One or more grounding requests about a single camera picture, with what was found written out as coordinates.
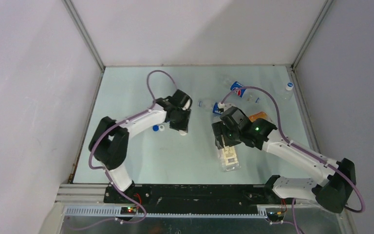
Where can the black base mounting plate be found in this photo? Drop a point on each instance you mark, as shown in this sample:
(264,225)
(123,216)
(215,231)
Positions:
(199,198)

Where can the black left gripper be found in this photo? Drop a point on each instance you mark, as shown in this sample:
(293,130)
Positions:
(183,126)

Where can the white slotted cable duct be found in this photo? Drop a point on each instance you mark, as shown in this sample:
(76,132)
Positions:
(114,211)

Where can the grey aluminium frame rail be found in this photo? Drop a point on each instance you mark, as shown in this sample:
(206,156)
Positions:
(344,220)

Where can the controller board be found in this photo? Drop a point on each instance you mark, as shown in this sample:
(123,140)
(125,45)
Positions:
(128,210)
(275,217)

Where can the left controller board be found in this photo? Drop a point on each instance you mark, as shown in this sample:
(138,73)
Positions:
(128,210)

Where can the clear unlabelled plastic bottle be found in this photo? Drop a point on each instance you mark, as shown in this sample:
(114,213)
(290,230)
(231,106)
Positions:
(282,96)

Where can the orange label plastic bottle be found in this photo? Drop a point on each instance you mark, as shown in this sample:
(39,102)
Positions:
(258,115)

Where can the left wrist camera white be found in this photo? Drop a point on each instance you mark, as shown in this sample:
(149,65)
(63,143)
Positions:
(182,133)

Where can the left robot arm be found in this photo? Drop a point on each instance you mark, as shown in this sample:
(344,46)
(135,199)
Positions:
(109,144)

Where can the right controller board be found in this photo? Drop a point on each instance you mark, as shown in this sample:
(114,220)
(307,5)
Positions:
(275,217)

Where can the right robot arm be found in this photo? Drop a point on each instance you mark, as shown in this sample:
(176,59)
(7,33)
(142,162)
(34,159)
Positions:
(330,182)

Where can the cream label clear bottle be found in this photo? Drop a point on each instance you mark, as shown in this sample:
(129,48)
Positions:
(228,158)

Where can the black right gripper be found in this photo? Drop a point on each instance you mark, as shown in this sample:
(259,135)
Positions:
(219,128)

